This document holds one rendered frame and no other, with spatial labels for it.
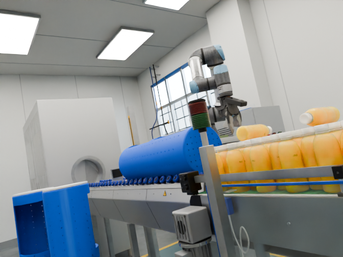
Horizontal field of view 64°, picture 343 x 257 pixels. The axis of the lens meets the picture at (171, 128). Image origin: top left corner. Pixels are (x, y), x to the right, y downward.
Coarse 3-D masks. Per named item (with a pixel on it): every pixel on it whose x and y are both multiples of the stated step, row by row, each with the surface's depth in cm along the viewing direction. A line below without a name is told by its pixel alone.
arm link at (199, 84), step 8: (200, 48) 184; (192, 56) 180; (200, 56) 182; (192, 64) 174; (200, 64) 174; (192, 72) 166; (200, 72) 163; (192, 80) 160; (200, 80) 154; (192, 88) 154; (200, 88) 154; (208, 88) 154
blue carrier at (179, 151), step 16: (192, 128) 147; (208, 128) 153; (144, 144) 186; (160, 144) 163; (176, 144) 148; (192, 144) 145; (128, 160) 198; (144, 160) 177; (160, 160) 161; (176, 160) 148; (192, 160) 143; (128, 176) 207; (144, 176) 188; (160, 176) 173
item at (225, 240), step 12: (204, 156) 92; (204, 168) 92; (216, 168) 92; (216, 180) 91; (216, 192) 90; (216, 204) 89; (216, 216) 90; (216, 228) 90; (228, 228) 90; (228, 240) 89; (228, 252) 88
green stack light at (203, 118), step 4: (192, 116) 93; (196, 116) 92; (200, 116) 91; (204, 116) 92; (208, 116) 93; (192, 120) 93; (196, 120) 92; (200, 120) 91; (204, 120) 91; (208, 120) 92; (192, 124) 94; (196, 124) 92; (200, 124) 91; (204, 124) 91; (208, 124) 92; (196, 128) 92; (200, 128) 93
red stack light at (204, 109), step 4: (192, 104) 92; (196, 104) 92; (200, 104) 92; (204, 104) 93; (192, 108) 92; (196, 108) 92; (200, 108) 92; (204, 108) 92; (192, 112) 93; (196, 112) 92; (200, 112) 92; (204, 112) 92
